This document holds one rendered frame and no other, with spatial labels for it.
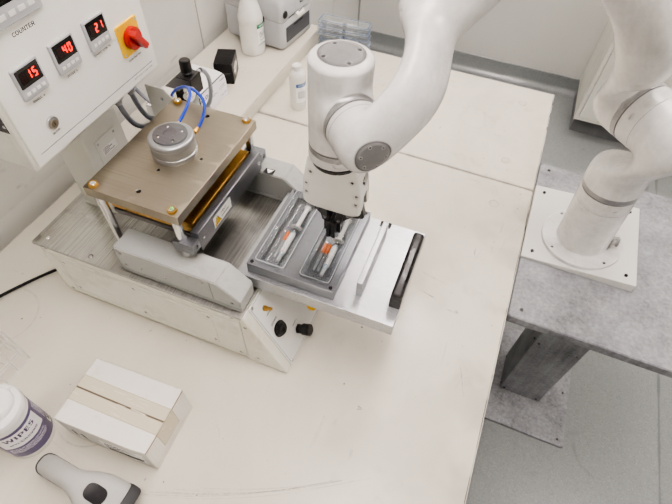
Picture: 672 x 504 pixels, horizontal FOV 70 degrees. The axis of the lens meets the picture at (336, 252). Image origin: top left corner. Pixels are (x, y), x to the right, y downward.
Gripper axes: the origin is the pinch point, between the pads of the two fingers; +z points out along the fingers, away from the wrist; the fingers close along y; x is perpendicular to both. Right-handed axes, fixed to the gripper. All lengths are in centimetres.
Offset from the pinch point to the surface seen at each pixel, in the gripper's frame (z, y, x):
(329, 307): 8.9, -3.6, 10.9
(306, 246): 5.5, 4.2, 2.3
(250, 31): 17, 59, -81
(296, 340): 27.4, 3.5, 10.2
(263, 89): 26, 48, -65
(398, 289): 3.9, -14.1, 6.1
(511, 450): 105, -62, -15
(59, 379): 30, 45, 34
